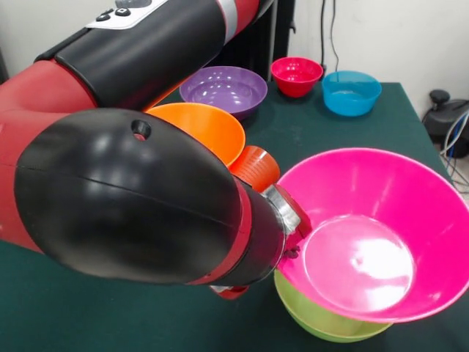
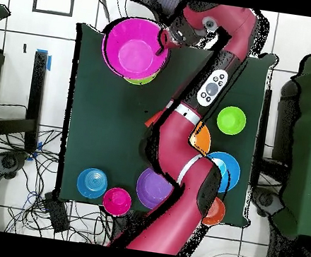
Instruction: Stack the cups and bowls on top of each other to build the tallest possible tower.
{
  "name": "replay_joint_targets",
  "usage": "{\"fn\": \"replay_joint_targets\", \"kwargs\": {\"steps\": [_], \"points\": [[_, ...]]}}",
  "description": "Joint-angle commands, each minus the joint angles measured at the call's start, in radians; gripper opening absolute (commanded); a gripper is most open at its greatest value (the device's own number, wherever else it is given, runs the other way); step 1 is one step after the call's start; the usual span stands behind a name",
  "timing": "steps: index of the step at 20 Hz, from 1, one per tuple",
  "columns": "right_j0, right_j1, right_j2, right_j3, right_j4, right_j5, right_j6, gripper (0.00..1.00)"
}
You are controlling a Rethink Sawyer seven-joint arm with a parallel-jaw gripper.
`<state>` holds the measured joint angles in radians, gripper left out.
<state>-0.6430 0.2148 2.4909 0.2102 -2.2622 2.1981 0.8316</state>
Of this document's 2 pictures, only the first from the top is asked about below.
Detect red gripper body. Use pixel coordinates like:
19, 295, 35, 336
210, 194, 312, 301

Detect large orange bowl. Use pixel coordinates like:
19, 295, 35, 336
145, 103, 246, 168

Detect large pink bowl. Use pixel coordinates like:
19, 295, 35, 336
275, 147, 469, 323

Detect dark green tablecloth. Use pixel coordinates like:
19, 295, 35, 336
0, 78, 469, 352

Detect orange-red plastic cup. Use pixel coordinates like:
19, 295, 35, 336
229, 145, 281, 194

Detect black wall cable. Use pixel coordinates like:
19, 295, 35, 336
320, 0, 355, 84

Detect small crimson bowl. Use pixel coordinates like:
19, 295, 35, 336
270, 56, 325, 98

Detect purple bowl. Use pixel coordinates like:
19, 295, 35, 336
179, 65, 268, 121

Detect blue and white cables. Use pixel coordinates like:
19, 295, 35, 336
439, 109, 469, 191

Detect small blue bowl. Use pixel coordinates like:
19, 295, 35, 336
322, 70, 383, 117

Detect medium green bowl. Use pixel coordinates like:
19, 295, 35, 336
273, 269, 395, 343

